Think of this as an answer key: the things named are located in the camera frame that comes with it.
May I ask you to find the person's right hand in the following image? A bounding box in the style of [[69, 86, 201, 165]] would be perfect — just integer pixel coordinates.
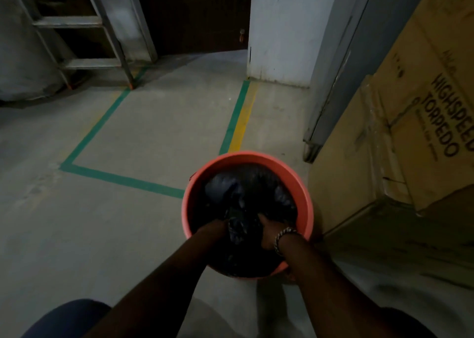
[[258, 213, 294, 254]]

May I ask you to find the person's left hand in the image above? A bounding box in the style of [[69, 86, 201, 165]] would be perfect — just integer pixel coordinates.
[[196, 218, 229, 240]]

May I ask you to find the black plastic bag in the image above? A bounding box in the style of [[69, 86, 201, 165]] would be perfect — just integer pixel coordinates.
[[193, 164, 299, 278]]

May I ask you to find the person's left forearm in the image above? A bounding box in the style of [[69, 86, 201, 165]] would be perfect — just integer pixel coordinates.
[[84, 229, 237, 338]]

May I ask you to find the person's right forearm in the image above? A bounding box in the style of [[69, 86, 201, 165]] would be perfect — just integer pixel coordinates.
[[278, 232, 401, 338]]

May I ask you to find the orange plastic bucket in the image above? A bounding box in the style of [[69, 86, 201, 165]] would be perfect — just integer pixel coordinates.
[[181, 151, 315, 282]]

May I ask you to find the taped plain cardboard box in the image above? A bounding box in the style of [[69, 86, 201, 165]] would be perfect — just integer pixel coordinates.
[[309, 75, 414, 235]]

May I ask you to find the flat cardboard box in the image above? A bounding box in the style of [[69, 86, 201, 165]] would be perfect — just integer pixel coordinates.
[[321, 184, 474, 289]]

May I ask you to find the person's right leg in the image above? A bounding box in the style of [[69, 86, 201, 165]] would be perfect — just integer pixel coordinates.
[[381, 306, 439, 338]]

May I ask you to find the person's leg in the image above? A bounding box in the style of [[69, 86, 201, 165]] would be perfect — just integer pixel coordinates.
[[21, 298, 112, 338], [381, 306, 439, 338]]

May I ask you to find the person's left leg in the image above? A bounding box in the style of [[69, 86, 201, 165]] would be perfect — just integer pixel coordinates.
[[21, 298, 112, 338]]

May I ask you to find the grey metal door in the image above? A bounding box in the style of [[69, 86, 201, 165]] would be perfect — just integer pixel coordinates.
[[302, 0, 435, 164]]

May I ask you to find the dark brown door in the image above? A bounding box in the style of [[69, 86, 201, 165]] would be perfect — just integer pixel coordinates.
[[133, 0, 253, 57]]

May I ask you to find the large printed cardboard box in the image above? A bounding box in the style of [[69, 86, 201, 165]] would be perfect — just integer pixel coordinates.
[[370, 0, 474, 213]]

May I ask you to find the grey metal ladder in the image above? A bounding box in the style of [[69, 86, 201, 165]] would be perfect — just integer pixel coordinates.
[[7, 0, 158, 91]]

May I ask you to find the large white sack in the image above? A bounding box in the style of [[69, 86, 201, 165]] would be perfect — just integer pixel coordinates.
[[0, 0, 76, 102]]

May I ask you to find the metal chain bracelet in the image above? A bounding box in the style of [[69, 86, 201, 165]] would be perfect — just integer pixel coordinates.
[[273, 227, 299, 257]]

